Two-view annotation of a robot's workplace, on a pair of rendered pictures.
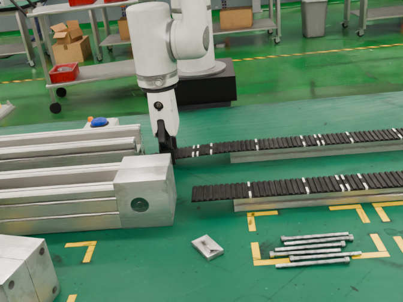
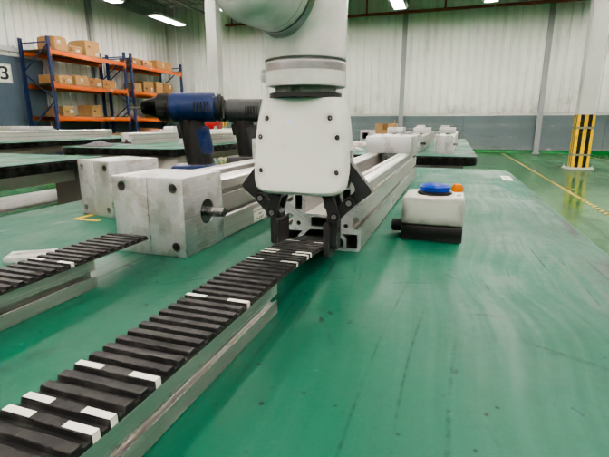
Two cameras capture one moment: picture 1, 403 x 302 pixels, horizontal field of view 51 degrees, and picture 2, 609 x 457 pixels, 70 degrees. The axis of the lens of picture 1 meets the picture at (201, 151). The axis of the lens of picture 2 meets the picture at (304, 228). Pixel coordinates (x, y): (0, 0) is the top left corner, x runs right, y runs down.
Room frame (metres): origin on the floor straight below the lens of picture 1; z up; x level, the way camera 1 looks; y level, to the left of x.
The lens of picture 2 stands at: (0.98, -0.39, 0.94)
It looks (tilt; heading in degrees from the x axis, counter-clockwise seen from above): 14 degrees down; 104
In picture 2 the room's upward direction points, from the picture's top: straight up
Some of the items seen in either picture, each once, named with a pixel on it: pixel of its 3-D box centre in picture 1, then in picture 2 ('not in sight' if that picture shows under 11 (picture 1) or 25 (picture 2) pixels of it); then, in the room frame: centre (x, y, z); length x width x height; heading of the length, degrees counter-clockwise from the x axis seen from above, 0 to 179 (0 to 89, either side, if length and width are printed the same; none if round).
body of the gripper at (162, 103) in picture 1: (162, 106); (305, 140); (0.86, 0.07, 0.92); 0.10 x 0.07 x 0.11; 176
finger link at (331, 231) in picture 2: (170, 138); (341, 226); (0.90, 0.07, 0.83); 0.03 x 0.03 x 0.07; 86
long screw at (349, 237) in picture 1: (318, 240); not in sight; (0.53, -0.17, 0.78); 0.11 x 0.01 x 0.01; 87
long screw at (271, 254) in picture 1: (304, 252); not in sight; (0.51, -0.14, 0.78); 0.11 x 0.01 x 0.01; 87
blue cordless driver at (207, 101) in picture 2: not in sight; (178, 145); (0.48, 0.48, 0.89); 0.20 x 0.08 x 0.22; 18
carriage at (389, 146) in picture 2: not in sight; (392, 149); (0.92, 0.78, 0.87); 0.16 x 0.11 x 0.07; 86
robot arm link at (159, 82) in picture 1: (158, 78); (304, 78); (0.86, 0.07, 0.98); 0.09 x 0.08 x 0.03; 176
